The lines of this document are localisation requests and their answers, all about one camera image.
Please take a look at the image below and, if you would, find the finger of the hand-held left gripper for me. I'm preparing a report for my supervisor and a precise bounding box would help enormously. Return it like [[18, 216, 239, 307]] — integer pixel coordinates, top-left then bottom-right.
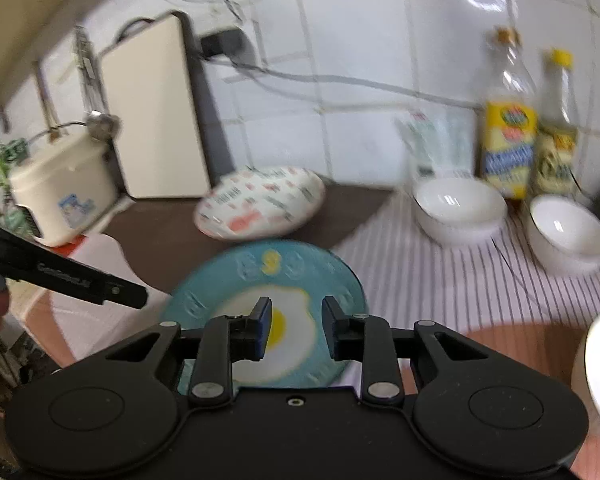
[[0, 217, 149, 310]]

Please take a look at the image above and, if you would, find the yellow label cooking wine bottle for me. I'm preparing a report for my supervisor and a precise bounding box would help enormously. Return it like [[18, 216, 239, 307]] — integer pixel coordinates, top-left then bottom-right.
[[476, 26, 539, 202]]

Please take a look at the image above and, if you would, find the white wall socket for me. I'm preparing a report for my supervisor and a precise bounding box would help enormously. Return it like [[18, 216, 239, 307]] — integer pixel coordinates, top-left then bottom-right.
[[194, 9, 257, 67]]

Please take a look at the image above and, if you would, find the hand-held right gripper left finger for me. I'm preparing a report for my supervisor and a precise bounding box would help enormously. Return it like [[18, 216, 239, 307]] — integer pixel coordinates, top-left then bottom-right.
[[105, 296, 274, 409]]

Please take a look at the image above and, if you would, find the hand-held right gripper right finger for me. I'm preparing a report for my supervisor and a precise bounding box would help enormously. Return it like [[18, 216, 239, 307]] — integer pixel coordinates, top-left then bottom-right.
[[321, 296, 477, 406]]

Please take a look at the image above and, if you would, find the black charger plug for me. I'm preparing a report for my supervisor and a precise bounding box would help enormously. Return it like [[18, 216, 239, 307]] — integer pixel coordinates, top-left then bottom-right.
[[199, 27, 247, 62]]

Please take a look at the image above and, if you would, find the white carrot print plate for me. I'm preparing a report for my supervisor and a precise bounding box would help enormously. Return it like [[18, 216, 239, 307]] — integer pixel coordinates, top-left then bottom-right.
[[193, 166, 327, 242]]

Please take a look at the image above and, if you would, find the black charger cable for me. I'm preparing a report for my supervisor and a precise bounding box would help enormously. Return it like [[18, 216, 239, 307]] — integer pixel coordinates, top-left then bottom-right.
[[132, 0, 483, 111]]

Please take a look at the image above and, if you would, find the striped brown table mat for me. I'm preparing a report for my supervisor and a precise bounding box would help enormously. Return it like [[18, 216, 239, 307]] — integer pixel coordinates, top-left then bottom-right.
[[10, 180, 600, 480]]

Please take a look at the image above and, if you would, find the white rice cooker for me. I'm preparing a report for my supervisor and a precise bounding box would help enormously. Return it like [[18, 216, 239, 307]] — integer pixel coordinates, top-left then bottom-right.
[[7, 129, 119, 248]]

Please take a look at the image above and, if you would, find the metal ladle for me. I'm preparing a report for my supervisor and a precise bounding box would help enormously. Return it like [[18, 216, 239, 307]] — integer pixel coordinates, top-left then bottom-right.
[[74, 26, 122, 142]]

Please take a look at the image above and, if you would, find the white salt bag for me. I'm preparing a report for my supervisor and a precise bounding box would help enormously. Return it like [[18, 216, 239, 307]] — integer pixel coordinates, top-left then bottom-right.
[[394, 110, 446, 186]]

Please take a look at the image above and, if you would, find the yellow cap vinegar bottle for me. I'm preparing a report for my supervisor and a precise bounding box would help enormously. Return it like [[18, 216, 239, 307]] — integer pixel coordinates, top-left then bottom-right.
[[530, 49, 582, 202]]

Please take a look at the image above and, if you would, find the clear seasoning bag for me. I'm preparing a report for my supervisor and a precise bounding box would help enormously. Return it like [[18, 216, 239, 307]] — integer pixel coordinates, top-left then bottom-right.
[[437, 112, 476, 177]]

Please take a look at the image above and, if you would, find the white cutting board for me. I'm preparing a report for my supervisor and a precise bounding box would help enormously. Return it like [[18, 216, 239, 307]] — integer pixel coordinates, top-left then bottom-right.
[[96, 10, 214, 200]]

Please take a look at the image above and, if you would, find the blue egg print plate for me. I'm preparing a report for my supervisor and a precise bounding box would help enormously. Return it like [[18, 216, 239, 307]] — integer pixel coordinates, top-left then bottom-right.
[[159, 240, 368, 391]]

